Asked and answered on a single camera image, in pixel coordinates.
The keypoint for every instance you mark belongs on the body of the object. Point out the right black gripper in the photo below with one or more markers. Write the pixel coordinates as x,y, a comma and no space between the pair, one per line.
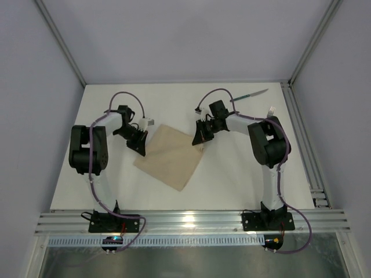
203,129

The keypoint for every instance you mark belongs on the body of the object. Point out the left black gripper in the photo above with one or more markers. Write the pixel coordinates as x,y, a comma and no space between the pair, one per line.
138,139

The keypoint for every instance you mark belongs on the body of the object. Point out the beige cloth napkin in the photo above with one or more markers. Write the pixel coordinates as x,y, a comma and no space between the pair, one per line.
170,157

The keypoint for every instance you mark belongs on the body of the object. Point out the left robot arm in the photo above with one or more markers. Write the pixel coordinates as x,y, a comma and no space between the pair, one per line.
88,151

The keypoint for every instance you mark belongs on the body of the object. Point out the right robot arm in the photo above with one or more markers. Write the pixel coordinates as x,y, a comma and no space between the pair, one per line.
269,149

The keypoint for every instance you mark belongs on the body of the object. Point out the left black controller board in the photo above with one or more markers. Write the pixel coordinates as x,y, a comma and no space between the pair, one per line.
111,244

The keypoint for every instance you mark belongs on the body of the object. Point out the black controller board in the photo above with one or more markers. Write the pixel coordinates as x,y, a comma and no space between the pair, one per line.
273,242
111,244

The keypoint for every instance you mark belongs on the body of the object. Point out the right black controller board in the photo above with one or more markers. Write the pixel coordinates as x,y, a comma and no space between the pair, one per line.
273,242

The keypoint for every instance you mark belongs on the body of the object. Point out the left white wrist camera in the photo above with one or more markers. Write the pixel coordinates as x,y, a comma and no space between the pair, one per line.
144,123

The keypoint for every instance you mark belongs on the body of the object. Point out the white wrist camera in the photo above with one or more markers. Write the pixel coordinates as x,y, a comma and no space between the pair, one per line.
144,123
203,114

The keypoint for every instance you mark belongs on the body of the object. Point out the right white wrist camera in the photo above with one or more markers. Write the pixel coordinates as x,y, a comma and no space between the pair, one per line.
203,114

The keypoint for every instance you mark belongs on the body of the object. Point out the green handled knife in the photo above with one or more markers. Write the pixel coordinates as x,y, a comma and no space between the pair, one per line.
249,95

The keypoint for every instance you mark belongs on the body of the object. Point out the green handled fork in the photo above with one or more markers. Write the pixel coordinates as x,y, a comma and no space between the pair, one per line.
270,112

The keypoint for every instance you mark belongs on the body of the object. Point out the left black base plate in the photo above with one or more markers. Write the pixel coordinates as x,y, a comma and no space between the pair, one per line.
107,223

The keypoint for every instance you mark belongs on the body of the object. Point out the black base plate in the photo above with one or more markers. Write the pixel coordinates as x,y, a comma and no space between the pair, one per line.
107,223
261,222

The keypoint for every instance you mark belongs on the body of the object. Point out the aluminium mounting rail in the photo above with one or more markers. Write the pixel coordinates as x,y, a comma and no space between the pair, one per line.
188,222

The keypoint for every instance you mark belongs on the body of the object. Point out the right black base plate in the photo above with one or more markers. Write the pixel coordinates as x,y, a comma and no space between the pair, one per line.
261,222

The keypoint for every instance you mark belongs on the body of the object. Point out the slotted grey cable duct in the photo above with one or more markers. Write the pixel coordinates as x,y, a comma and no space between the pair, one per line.
162,240

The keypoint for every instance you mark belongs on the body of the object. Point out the left aluminium frame post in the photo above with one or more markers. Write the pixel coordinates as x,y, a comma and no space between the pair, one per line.
56,34

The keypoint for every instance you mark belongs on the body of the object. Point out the aluminium frame post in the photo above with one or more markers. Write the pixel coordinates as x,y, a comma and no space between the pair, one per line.
56,34
315,39

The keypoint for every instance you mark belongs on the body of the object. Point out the right side aluminium rail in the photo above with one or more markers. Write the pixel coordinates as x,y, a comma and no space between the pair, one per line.
311,166

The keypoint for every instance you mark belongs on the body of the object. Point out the right aluminium frame post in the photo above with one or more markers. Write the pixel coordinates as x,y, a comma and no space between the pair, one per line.
315,39

